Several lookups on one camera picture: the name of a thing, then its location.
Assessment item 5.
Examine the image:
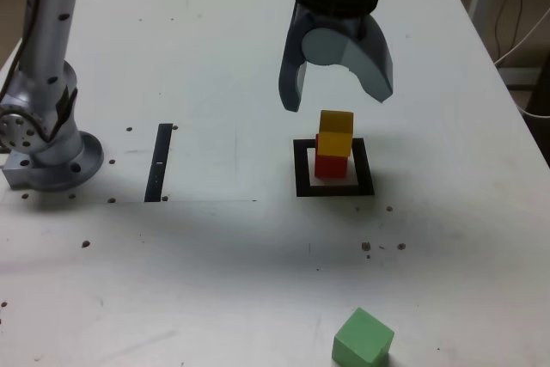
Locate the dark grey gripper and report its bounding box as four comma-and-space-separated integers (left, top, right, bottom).
278, 2, 395, 113

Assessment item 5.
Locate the yellow cube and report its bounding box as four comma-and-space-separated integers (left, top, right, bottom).
316, 109, 356, 157

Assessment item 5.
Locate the red cube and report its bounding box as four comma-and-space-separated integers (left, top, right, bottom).
314, 133, 348, 180

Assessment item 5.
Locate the green cube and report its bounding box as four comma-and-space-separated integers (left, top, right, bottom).
331, 307, 395, 367

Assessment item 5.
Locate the black tape square outline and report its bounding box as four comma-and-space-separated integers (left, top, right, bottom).
292, 138, 376, 198

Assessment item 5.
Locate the brown board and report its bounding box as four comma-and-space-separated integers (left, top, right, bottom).
500, 66, 542, 89

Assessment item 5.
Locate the black tape strip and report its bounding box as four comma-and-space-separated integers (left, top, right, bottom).
144, 122, 174, 204

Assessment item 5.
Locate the white cable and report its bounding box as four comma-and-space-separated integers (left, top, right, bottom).
492, 9, 550, 66
518, 104, 550, 119

